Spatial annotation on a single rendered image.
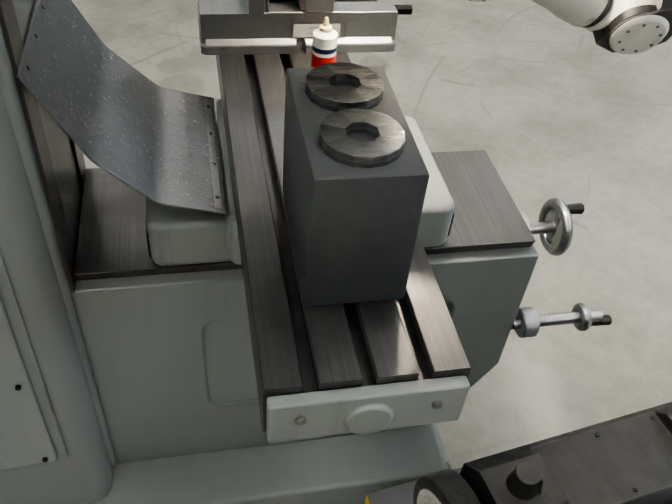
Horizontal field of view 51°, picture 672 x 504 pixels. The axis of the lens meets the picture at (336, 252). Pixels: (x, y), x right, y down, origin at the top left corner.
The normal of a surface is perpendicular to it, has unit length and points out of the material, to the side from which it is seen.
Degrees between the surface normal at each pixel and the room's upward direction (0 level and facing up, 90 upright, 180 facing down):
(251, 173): 0
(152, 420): 90
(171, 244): 90
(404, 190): 90
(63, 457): 89
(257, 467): 0
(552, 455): 0
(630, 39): 113
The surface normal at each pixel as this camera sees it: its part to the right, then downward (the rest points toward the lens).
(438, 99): 0.07, -0.72
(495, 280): 0.18, 0.69
